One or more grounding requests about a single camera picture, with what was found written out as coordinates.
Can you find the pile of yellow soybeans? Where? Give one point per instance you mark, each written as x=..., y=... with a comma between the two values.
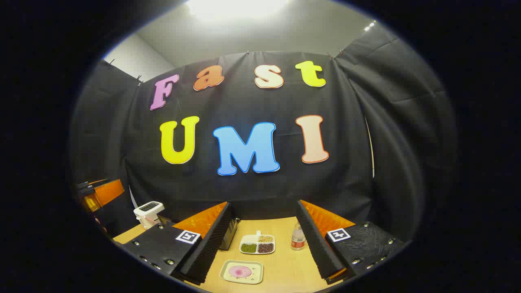
x=265, y=238

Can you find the cream square plate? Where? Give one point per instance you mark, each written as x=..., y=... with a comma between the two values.
x=228, y=277

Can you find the white toaster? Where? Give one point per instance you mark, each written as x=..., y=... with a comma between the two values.
x=147, y=212

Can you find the clear plastic bottle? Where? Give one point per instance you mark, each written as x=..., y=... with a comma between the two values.
x=298, y=238

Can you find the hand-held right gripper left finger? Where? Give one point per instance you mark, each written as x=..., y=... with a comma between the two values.
x=211, y=244

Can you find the pile of green beans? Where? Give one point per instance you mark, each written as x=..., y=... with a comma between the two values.
x=248, y=248

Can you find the black backdrop cloth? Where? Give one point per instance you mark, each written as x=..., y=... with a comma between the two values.
x=252, y=191

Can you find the pink meat slice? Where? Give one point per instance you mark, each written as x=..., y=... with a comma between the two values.
x=239, y=271

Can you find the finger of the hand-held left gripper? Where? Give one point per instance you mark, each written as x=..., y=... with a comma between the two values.
x=108, y=191

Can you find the pile of red beans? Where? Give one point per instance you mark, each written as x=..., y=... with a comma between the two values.
x=265, y=248

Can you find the black electric oven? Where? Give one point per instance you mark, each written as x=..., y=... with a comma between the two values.
x=229, y=234

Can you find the white divided dish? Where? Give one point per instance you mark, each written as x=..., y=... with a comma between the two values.
x=257, y=243

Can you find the large ceiling light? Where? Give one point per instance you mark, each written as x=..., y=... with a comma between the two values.
x=236, y=7

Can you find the small ceiling light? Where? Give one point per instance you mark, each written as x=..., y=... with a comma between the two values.
x=369, y=27

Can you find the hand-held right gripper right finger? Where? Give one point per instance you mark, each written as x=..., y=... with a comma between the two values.
x=315, y=240

